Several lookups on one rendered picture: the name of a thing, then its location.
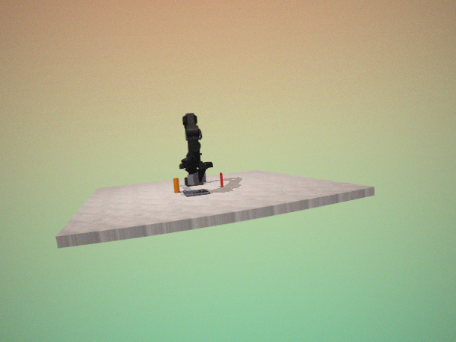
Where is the brown cylinder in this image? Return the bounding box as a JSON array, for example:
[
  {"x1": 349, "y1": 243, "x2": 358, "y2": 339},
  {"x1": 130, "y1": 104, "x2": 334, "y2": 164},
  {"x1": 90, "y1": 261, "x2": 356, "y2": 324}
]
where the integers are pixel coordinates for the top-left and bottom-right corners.
[{"x1": 173, "y1": 178, "x2": 180, "y2": 193}]

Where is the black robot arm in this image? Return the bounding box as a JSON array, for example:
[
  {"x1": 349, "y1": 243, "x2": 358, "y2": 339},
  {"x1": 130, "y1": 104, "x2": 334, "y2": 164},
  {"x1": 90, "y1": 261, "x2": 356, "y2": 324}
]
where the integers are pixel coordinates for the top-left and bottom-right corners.
[{"x1": 181, "y1": 113, "x2": 202, "y2": 167}]

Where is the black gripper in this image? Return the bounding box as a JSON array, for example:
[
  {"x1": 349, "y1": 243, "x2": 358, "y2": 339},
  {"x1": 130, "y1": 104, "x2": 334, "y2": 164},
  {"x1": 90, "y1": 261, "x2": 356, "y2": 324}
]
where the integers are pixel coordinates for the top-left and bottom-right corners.
[{"x1": 179, "y1": 152, "x2": 213, "y2": 182}]

